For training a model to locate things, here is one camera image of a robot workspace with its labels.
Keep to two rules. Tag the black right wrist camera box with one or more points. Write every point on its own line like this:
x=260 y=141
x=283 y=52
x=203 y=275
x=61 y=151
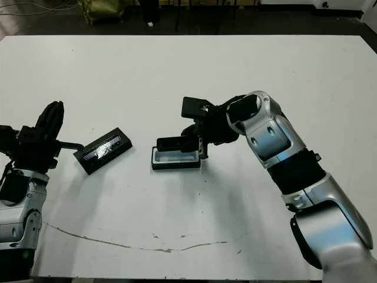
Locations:
x=191 y=106

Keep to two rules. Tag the black box with white insert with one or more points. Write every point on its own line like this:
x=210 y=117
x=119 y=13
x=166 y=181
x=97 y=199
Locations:
x=176 y=165

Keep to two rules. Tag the olive green bag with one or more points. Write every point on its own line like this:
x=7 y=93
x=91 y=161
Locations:
x=100 y=11

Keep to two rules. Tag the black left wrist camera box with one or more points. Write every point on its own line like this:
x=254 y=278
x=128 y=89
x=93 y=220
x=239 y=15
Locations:
x=9 y=135

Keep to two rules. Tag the black trouser legs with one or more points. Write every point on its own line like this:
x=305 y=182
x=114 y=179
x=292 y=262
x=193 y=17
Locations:
x=150 y=11

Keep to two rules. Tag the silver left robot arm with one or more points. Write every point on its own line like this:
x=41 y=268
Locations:
x=17 y=212

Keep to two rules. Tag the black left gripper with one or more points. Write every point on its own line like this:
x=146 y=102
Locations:
x=35 y=150

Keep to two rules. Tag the black metal chair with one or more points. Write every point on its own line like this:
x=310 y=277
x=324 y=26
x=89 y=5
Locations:
x=177 y=14

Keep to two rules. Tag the slim black camera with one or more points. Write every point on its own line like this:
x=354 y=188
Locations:
x=169 y=144

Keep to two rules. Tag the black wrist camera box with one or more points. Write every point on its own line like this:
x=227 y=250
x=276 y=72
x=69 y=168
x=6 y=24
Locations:
x=9 y=135
x=191 y=106

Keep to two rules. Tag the black round wall knob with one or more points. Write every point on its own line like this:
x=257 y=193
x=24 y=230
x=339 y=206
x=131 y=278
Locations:
x=324 y=4

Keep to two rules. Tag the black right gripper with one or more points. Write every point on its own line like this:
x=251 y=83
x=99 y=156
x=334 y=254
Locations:
x=218 y=126

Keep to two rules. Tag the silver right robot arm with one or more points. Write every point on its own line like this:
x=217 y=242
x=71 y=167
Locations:
x=274 y=132

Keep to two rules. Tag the black printed box lid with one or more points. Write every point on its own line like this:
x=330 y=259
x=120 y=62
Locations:
x=117 y=141

